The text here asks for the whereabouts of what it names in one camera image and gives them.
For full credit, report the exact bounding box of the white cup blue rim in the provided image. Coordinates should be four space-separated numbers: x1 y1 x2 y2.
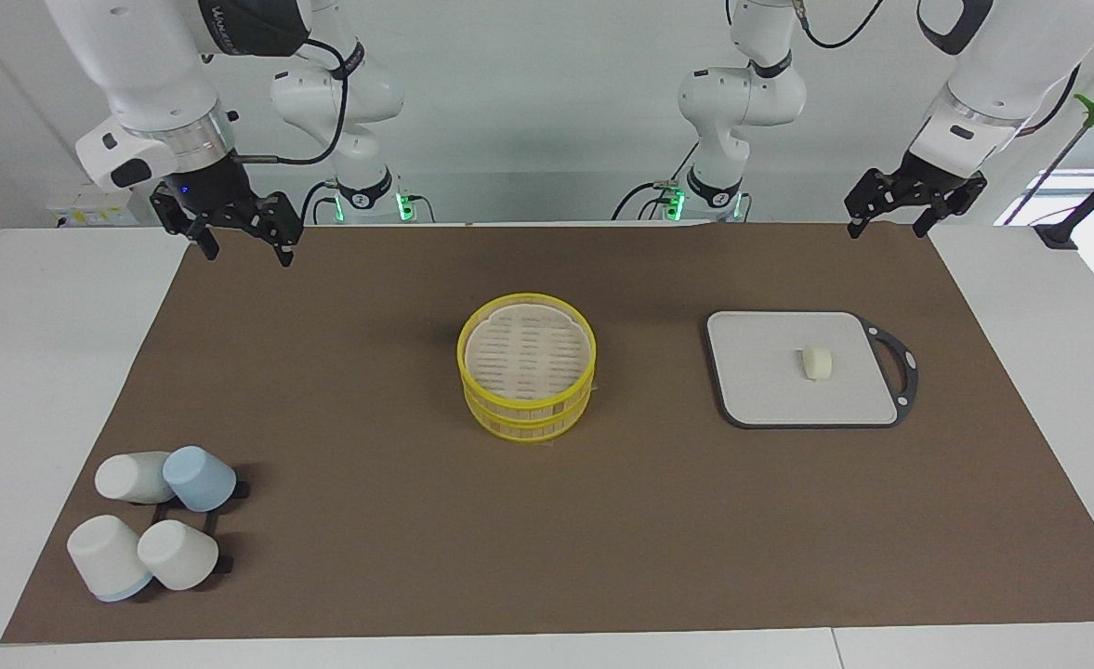
66 515 154 603

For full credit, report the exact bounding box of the yellow bamboo steamer basket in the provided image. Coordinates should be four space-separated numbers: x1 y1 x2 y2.
456 293 599 443

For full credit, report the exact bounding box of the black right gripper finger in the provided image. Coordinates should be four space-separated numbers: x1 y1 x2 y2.
152 183 221 261
251 190 304 269

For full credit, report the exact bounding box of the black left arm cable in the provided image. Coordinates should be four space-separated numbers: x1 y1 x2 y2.
791 0 1083 133

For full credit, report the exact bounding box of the plain white cup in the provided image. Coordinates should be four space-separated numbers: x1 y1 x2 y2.
94 452 176 505
137 519 220 592

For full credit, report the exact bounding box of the black base cable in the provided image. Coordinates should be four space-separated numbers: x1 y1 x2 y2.
300 180 338 224
611 139 701 222

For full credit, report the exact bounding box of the white labelled box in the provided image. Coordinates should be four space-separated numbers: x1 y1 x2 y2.
45 186 143 230

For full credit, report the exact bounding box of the black cup rack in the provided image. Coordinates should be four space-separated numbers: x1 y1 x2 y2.
147 479 252 575

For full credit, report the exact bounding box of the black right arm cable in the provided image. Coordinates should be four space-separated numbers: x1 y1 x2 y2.
231 37 352 168

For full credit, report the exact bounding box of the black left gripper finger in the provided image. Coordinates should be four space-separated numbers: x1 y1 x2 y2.
914 174 987 239
845 168 897 240

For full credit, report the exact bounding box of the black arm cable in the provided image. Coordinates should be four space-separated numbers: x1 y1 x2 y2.
791 0 1083 133
231 37 352 168

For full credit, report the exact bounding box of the light blue cup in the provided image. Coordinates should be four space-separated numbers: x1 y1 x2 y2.
162 446 238 513

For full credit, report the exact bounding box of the brown table mat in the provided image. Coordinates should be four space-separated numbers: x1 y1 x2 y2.
0 221 1094 644

